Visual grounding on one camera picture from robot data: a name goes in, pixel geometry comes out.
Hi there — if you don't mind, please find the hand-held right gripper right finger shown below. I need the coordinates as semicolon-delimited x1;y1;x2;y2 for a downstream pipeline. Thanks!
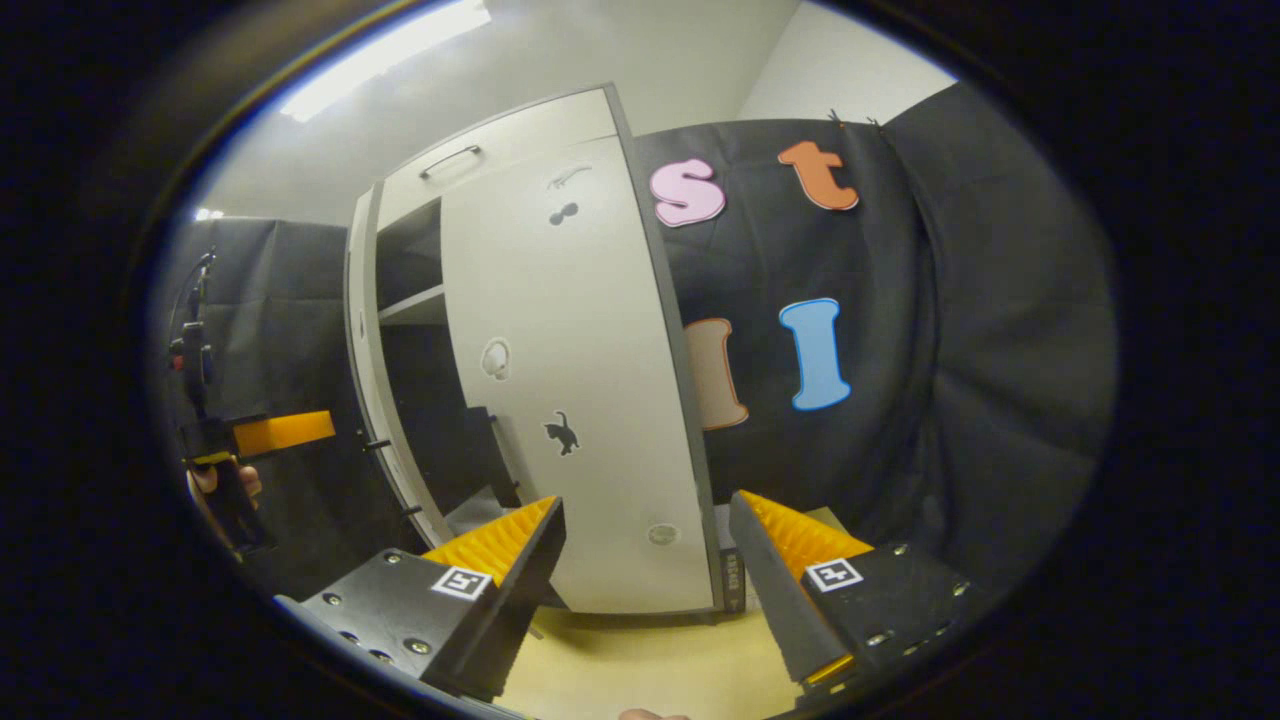
726;490;978;703

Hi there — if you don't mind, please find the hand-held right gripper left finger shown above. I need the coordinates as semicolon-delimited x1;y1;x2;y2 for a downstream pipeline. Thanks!
273;495;569;703

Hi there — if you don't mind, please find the white shoe cabinet door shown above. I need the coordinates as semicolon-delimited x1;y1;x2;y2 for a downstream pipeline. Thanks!
345;180;451;551
440;135;726;614

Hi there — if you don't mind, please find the grey white shoe cabinet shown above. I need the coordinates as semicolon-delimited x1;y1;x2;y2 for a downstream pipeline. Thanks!
345;85;748;616

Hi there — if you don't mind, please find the black cable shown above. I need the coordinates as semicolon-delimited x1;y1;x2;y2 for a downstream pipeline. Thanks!
166;250;216;401

